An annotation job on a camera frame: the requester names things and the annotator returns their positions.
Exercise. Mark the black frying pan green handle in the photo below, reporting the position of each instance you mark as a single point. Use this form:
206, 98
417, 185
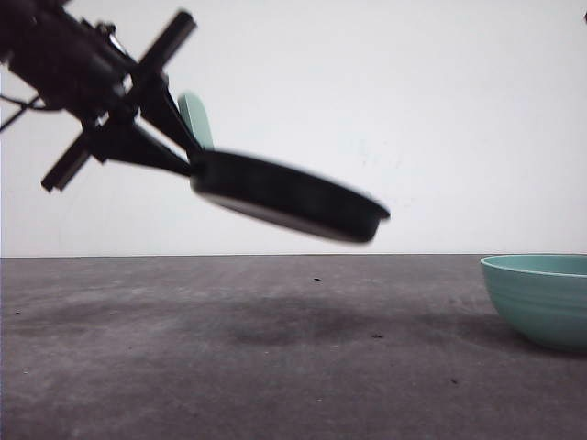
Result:
274, 193

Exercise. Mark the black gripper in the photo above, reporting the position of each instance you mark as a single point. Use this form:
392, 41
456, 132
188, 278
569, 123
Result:
118, 89

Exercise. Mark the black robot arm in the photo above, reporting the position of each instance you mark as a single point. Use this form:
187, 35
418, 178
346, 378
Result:
80, 68

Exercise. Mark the teal ceramic bowl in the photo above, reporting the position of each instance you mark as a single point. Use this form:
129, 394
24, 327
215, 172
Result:
541, 296

